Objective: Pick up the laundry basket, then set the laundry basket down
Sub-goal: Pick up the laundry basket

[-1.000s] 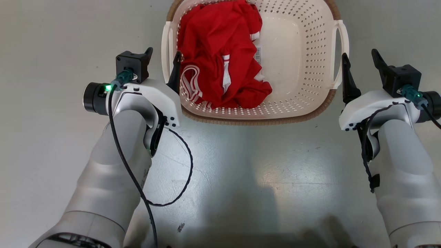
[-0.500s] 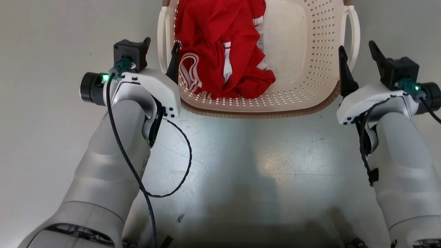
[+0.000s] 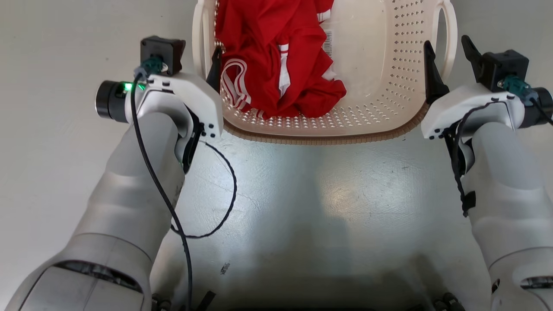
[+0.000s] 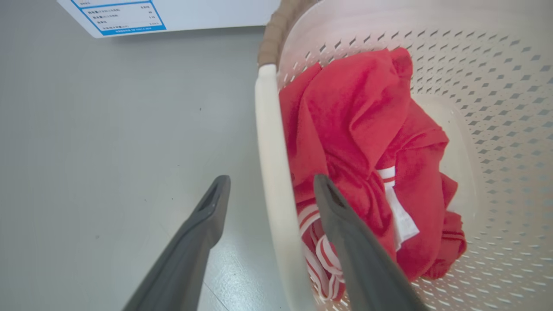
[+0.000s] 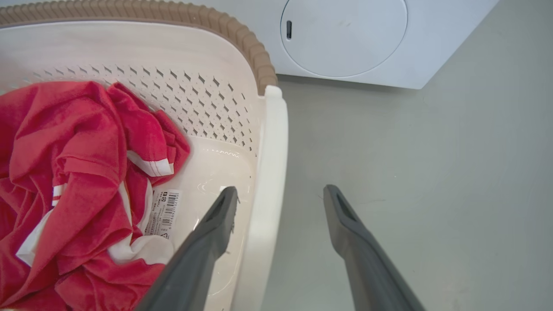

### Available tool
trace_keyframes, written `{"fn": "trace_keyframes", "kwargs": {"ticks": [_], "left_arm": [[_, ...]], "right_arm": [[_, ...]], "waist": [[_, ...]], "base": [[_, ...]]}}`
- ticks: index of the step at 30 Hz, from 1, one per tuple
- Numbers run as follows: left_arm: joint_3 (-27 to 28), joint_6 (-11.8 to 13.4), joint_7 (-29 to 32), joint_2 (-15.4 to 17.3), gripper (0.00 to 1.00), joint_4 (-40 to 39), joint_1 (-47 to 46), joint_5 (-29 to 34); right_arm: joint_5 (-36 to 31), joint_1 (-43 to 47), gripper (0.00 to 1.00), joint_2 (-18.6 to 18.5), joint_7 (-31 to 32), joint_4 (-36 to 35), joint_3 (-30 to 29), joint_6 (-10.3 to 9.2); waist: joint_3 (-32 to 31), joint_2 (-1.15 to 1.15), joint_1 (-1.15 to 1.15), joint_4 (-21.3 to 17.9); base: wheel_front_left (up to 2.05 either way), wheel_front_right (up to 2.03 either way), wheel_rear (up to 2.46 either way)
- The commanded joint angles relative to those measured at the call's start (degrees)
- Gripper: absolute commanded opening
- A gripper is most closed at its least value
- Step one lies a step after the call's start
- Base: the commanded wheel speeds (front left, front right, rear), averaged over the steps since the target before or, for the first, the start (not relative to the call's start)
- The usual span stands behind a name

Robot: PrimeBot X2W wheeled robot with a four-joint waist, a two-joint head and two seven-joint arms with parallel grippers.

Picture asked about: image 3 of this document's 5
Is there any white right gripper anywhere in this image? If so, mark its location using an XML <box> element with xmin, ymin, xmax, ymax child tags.
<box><xmin>421</xmin><ymin>35</ymin><xmax>526</xmax><ymax>140</ymax></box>

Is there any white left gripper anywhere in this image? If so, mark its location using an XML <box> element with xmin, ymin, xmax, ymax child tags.
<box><xmin>137</xmin><ymin>45</ymin><xmax>224</xmax><ymax>140</ymax></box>

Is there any cream plastic laundry basket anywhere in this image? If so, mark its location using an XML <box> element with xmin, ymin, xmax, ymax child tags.
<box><xmin>192</xmin><ymin>0</ymin><xmax>459</xmax><ymax>146</ymax></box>

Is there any red garment with white stripes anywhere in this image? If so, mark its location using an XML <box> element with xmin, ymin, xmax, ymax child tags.
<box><xmin>214</xmin><ymin>0</ymin><xmax>347</xmax><ymax>121</ymax></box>

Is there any white barcode label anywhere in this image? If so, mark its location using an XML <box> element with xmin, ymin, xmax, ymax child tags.
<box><xmin>322</xmin><ymin>29</ymin><xmax>334</xmax><ymax>58</ymax></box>

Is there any thin black right camera cable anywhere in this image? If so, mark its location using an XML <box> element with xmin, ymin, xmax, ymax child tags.
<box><xmin>529</xmin><ymin>97</ymin><xmax>553</xmax><ymax>127</ymax></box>

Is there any thin black camera cable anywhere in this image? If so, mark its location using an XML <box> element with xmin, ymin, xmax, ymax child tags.
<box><xmin>130</xmin><ymin>71</ymin><xmax>193</xmax><ymax>311</ymax></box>
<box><xmin>529</xmin><ymin>97</ymin><xmax>553</xmax><ymax>127</ymax></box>

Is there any thin black left gripper cable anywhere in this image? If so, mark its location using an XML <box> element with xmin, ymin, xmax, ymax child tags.
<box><xmin>170</xmin><ymin>140</ymin><xmax>238</xmax><ymax>239</ymax></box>

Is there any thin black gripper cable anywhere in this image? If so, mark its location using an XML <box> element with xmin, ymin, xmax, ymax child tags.
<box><xmin>451</xmin><ymin>100</ymin><xmax>496</xmax><ymax>218</ymax></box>
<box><xmin>170</xmin><ymin>140</ymin><xmax>238</xmax><ymax>239</ymax></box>

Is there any thin black left camera cable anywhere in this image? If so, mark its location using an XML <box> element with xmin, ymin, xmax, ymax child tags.
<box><xmin>130</xmin><ymin>71</ymin><xmax>193</xmax><ymax>311</ymax></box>

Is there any thin black right gripper cable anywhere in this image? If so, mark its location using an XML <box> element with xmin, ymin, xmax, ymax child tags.
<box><xmin>451</xmin><ymin>100</ymin><xmax>496</xmax><ymax>218</ymax></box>

